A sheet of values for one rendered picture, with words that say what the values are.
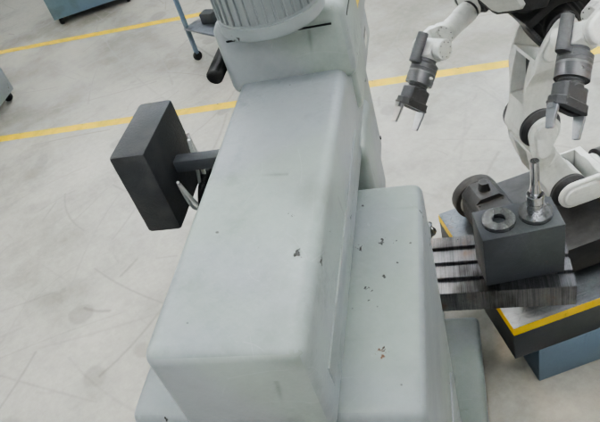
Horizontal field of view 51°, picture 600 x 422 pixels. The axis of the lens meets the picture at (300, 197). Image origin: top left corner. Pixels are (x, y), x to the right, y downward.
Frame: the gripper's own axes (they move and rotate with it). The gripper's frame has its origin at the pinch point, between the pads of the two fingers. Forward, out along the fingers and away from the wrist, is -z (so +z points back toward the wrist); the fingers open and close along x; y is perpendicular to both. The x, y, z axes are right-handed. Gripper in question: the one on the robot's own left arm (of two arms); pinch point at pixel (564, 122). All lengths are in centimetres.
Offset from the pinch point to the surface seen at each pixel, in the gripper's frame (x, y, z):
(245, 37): 89, 3, -11
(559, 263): -22.6, -12.2, -33.3
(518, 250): -8.9, -15.3, -32.3
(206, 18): -34, -390, 136
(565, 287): -24.2, -10.2, -39.6
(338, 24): 73, 5, -3
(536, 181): -1.5, -7.0, -14.8
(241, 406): 88, 26, -68
